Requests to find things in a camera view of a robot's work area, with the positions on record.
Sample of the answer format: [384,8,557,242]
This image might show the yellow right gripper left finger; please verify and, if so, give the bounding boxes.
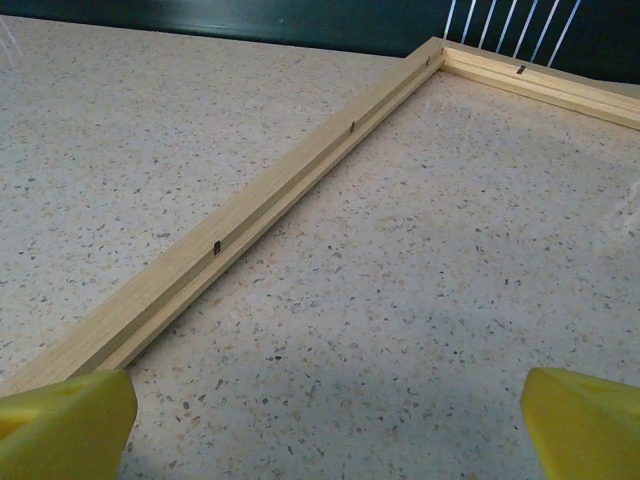
[0,368,139,480]

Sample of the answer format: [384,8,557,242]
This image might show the light wooden picture frame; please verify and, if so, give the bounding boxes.
[0,35,640,401]

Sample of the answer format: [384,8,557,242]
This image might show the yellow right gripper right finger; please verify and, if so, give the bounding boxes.
[519,366,640,480]

